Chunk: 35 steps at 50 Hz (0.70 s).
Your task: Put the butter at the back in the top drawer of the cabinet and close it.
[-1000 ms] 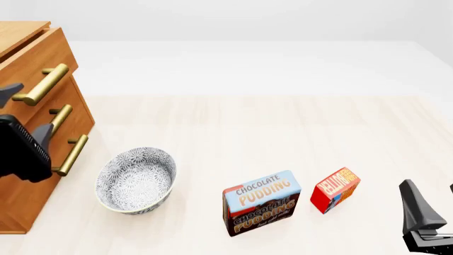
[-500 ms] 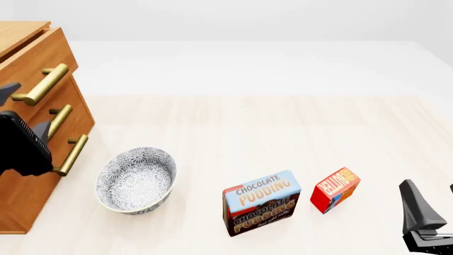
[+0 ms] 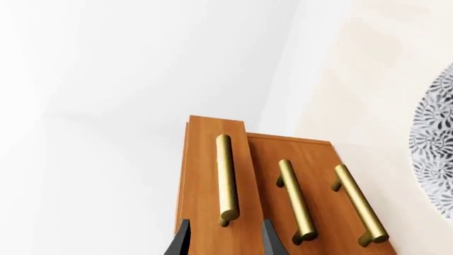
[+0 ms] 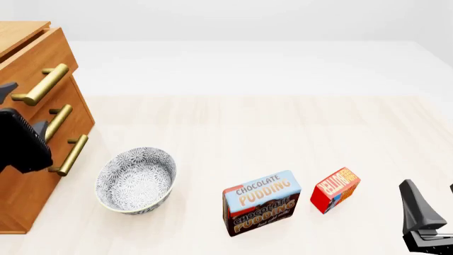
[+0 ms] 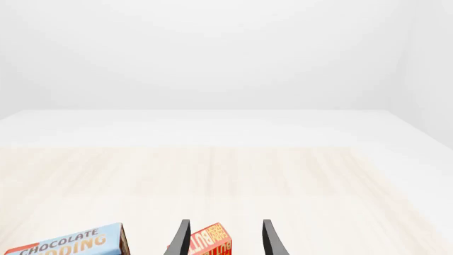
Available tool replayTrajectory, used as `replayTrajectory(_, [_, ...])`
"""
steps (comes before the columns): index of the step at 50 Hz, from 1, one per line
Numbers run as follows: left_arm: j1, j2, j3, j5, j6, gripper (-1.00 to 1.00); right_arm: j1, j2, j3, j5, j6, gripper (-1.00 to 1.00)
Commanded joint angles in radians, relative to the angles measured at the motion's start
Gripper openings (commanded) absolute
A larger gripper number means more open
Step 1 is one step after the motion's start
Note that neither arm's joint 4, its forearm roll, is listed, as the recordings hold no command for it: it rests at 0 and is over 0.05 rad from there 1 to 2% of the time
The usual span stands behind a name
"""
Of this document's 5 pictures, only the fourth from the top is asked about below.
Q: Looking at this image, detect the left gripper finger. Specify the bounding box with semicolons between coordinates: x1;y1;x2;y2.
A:
0;81;19;106
33;120;50;142

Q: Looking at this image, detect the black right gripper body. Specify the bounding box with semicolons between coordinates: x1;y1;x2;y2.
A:
403;227;453;254

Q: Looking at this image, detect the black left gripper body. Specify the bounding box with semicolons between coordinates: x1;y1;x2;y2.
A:
0;107;55;174

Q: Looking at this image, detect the wooden cabinet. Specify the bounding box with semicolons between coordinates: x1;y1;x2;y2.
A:
0;21;96;235

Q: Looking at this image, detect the red butter box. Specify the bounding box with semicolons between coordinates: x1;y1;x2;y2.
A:
309;166;362;215

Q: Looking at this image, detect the grey floral patterned bowl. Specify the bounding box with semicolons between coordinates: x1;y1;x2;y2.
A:
94;147;178;216

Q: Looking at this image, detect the chocolate pudding box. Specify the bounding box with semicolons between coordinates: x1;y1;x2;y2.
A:
222;169;303;238

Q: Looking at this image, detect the short brass drawer handle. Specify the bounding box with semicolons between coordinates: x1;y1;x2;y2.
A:
43;103;74;142

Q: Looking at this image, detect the thick brass drawer handle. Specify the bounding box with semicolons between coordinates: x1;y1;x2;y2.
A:
11;63;70;107

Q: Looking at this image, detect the thin brass drawer handle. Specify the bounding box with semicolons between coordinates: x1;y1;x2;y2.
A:
47;134;90;177

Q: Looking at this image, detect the wooden drawer, shortest brass handle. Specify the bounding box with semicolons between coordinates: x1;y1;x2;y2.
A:
21;74;88;171

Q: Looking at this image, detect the wooden drawer, largest brass handle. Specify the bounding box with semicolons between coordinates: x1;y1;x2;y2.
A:
0;27;80;118

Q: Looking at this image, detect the wooden drawer, thin brass handle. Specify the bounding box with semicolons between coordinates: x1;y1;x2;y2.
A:
0;102;96;235

